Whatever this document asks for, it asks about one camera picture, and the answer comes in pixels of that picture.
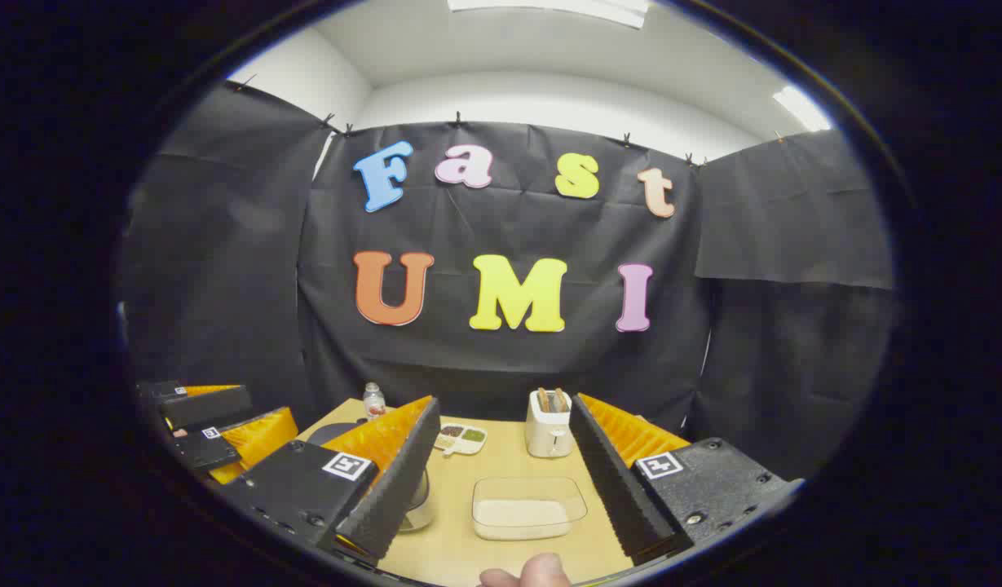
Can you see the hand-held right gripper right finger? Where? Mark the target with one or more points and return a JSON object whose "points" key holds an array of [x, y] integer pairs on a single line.
{"points": [[615, 481]]}

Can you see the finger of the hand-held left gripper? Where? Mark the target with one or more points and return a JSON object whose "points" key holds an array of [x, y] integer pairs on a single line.
{"points": [[211, 406], [260, 440]]}

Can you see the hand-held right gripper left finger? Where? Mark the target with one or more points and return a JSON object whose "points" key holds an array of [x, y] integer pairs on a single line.
{"points": [[395, 489]]}

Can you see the white rice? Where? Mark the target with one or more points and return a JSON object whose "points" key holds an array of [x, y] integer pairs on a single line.
{"points": [[521, 518]]}

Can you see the white toaster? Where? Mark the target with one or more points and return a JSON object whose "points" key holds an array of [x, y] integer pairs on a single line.
{"points": [[548, 436]]}

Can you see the white divided seasoning tray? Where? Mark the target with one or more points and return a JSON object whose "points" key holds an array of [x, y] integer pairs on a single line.
{"points": [[461, 438]]}

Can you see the small clear bottle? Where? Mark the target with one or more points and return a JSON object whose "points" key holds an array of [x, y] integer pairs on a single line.
{"points": [[374, 403]]}

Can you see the toast slice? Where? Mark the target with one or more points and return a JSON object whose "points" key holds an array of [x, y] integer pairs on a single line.
{"points": [[543, 399], [561, 399]]}

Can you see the black backdrop cloth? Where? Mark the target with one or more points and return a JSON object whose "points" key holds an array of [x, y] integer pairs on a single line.
{"points": [[484, 359]]}

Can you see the ceiling light panel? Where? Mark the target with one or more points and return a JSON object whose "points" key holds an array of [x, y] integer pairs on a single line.
{"points": [[802, 108], [549, 8]]}

